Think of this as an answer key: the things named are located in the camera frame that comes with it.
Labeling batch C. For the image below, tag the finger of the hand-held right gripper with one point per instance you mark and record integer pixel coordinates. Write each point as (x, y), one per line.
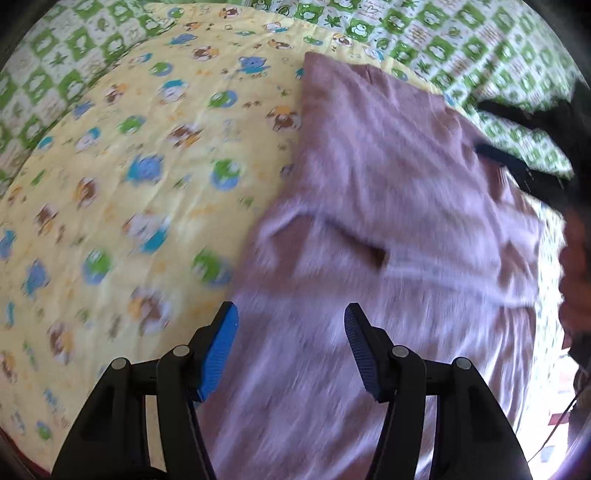
(512, 113)
(501, 159)

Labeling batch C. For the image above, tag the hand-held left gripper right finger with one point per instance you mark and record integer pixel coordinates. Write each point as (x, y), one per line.
(362, 350)

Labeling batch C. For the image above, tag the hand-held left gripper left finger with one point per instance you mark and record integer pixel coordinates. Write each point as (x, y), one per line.
(220, 341)

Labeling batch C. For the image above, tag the purple knit sweater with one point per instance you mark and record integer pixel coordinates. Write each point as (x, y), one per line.
(388, 194)

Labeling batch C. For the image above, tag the person's right hand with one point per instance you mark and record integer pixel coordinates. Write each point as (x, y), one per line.
(575, 272)

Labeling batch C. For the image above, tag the green checkered pillow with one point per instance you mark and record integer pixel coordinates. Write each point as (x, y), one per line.
(461, 41)

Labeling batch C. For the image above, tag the yellow bear print blanket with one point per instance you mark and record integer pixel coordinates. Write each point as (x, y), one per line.
(138, 194)

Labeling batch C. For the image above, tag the red bed sheet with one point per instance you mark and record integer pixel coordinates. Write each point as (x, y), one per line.
(23, 457)

